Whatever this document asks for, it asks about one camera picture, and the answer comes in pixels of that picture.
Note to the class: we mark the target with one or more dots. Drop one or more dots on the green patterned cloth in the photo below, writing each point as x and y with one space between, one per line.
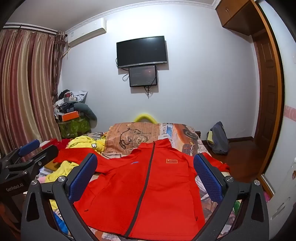
74 128

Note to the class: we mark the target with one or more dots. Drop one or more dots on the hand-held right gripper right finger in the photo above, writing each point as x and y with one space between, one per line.
208 178

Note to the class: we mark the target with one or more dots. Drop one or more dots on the white air conditioner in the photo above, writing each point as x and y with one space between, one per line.
86 32

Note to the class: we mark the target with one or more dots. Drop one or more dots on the striped brown curtain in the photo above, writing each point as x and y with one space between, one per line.
27 88

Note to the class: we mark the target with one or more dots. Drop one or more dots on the pile of clutter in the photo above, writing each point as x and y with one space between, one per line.
67 99

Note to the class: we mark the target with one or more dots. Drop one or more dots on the grey backpack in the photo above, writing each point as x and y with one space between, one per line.
218 139

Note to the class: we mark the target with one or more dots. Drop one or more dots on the red plush cloth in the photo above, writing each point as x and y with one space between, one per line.
61 142

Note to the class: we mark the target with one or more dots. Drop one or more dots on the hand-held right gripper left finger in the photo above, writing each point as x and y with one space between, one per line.
83 178

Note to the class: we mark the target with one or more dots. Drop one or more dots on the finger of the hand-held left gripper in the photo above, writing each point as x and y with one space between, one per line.
46 154
29 146

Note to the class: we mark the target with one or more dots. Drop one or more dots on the brown wooden overhead cabinet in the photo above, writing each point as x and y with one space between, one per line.
238 16

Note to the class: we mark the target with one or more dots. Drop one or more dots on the black wall television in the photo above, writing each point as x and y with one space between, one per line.
141 52

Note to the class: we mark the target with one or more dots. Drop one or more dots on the brown wooden door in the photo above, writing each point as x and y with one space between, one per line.
268 92

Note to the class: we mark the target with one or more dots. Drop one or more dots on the small black wall monitor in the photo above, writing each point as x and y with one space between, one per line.
143 76

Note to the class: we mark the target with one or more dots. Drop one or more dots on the printed bed sheet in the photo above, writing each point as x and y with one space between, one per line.
129 139

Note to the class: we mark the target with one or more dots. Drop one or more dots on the orange box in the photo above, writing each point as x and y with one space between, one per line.
69 115

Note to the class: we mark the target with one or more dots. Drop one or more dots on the yellow cartoon blanket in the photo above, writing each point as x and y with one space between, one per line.
85 142

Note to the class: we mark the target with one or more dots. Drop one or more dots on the red zip jacket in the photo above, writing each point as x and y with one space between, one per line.
157 176

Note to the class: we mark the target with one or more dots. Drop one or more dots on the yellow foam tube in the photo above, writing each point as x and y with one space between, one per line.
144 117

